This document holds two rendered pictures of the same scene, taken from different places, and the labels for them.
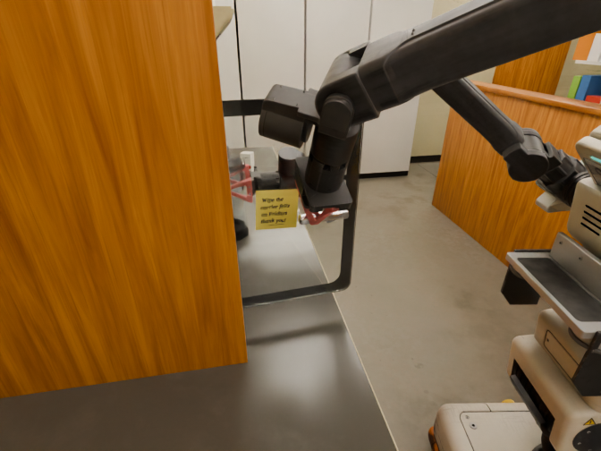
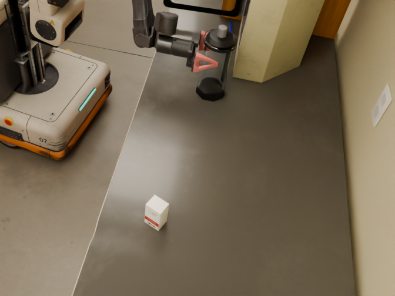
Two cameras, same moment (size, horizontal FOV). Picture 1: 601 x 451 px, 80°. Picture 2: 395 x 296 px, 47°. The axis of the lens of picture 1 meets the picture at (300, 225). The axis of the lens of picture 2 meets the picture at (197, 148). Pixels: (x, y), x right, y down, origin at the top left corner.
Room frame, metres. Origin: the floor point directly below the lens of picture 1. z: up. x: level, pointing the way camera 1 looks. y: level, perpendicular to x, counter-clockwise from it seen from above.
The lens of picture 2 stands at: (2.13, 0.42, 2.02)
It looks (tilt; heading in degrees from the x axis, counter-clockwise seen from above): 49 degrees down; 190
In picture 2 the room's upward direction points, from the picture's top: 11 degrees clockwise
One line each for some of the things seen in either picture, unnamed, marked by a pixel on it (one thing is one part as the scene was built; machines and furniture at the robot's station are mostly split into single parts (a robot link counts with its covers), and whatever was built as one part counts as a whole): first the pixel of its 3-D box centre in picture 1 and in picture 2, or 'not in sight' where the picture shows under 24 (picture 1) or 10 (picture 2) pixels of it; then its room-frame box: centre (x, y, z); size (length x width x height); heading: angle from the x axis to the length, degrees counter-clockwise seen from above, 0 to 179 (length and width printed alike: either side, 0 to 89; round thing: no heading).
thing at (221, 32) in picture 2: not in sight; (221, 36); (0.95, 0.21, 1.18); 0.09 x 0.09 x 0.07
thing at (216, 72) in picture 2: not in sight; (215, 65); (0.95, 0.21, 1.06); 0.11 x 0.11 x 0.21
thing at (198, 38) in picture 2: not in sight; (207, 46); (0.93, 0.16, 1.10); 0.09 x 0.07 x 0.07; 100
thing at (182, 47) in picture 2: not in sight; (183, 48); (0.97, 0.10, 1.10); 0.10 x 0.07 x 0.07; 10
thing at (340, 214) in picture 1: (322, 212); not in sight; (0.57, -0.04, 1.20); 0.10 x 0.05 x 0.03; 105
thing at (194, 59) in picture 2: not in sight; (204, 59); (0.99, 0.18, 1.10); 0.09 x 0.07 x 0.07; 100
